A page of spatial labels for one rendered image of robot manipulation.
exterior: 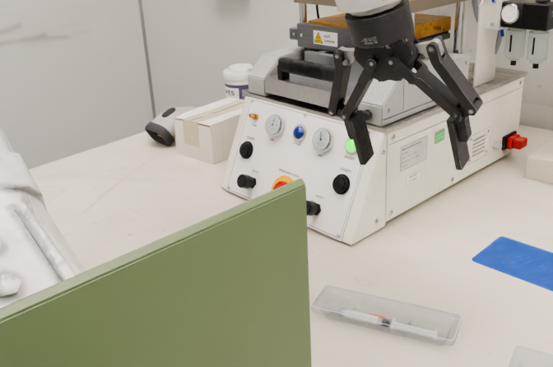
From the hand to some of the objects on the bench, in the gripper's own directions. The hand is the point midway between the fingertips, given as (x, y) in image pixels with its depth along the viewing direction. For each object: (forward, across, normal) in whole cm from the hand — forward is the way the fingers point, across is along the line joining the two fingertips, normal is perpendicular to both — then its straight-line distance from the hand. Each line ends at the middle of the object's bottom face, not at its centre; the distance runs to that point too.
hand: (411, 154), depth 80 cm
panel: (+16, -31, +4) cm, 35 cm away
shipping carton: (+17, -62, +26) cm, 70 cm away
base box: (+24, -24, +29) cm, 45 cm away
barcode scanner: (+15, -76, +28) cm, 82 cm away
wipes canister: (+19, -70, +43) cm, 84 cm away
